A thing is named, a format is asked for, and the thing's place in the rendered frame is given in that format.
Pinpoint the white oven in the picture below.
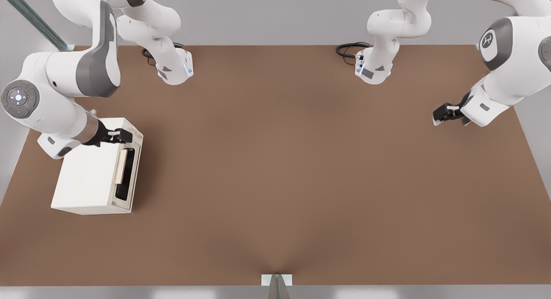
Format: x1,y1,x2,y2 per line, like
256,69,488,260
51,117,143,215

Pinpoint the oven door with dark window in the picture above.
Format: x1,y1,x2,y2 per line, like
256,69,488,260
112,137,143,212

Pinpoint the silver frame post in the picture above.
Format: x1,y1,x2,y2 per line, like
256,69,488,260
261,274,294,299
0,0,76,52

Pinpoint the black cable loop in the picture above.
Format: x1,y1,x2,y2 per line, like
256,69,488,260
335,42,372,67
142,42,185,67

